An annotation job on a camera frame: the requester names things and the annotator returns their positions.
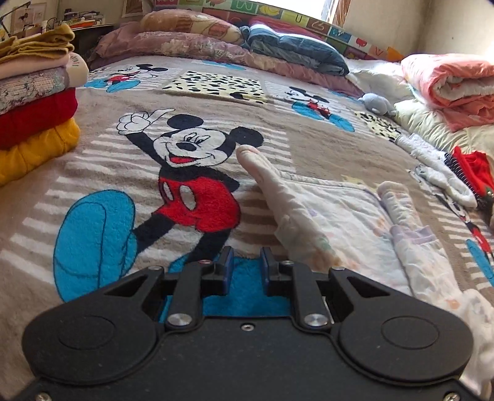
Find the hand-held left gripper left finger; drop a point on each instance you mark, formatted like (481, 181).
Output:
(227, 272)

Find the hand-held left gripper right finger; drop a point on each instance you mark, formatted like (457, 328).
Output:
(264, 272)

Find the cream floral pajama garment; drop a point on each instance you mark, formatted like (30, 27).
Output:
(339, 216)

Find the printed cartoon blanket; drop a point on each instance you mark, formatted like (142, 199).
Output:
(115, 154)

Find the white quilted garment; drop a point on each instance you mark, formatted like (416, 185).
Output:
(436, 169)

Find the grey plush toy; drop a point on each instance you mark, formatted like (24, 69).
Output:
(376, 104)

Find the cream quilt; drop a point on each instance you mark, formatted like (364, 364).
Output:
(432, 123)

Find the white pillow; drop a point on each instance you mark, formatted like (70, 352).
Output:
(378, 77)

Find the yellow folded sweater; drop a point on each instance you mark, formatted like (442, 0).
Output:
(34, 154)

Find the blue folded quilt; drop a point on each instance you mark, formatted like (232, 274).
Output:
(297, 48)

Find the mauve floral pillow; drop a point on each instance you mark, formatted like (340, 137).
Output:
(185, 46)

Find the red and striped garment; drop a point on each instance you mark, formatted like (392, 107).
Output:
(474, 169)

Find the red folded sweater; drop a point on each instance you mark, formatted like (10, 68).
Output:
(34, 117)

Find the orange floral pillow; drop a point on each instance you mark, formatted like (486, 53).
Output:
(193, 25)

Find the pink rolled quilt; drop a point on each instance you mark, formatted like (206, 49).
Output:
(451, 85)

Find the colourful letter headboard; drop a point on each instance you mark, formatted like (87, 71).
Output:
(247, 7)

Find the window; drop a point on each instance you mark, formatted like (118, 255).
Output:
(301, 5)

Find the grey printed folded garment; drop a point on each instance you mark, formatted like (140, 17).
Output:
(31, 88)

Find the brown side curtain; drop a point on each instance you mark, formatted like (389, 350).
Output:
(339, 11)

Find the patterned curtain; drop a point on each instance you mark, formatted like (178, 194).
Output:
(137, 7)

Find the mustard folded garment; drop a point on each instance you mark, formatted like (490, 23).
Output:
(38, 44)

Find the cardboard picture box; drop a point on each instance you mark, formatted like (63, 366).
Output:
(33, 15)

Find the black desk lamp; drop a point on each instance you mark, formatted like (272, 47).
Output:
(11, 13)

